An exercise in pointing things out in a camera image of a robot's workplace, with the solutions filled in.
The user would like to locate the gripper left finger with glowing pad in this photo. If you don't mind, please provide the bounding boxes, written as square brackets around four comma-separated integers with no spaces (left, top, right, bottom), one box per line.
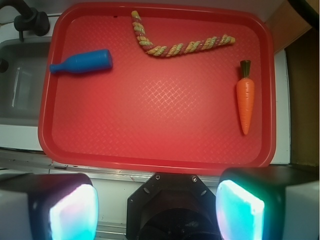
[0,173,99,240]

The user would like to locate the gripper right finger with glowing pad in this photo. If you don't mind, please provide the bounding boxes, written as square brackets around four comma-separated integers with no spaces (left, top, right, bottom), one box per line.
[215,166,320,240]

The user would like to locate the blue toy bottle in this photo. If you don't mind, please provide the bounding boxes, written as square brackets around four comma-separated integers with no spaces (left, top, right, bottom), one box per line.
[49,49,113,74]

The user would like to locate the orange toy carrot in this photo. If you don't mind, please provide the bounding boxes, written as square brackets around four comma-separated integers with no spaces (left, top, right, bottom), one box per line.
[236,60,255,135]

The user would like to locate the grey sink basin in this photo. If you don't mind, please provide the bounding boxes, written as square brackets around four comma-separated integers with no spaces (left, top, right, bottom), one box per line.
[0,37,52,127]

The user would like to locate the red plastic tray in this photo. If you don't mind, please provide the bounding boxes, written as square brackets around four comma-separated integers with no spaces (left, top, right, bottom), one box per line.
[38,2,276,176]

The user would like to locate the black faucet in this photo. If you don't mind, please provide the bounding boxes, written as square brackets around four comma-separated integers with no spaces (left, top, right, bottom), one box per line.
[0,0,50,42]

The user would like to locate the multicolour twisted rope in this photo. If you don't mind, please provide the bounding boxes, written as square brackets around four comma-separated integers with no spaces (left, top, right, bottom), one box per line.
[131,10,237,59]

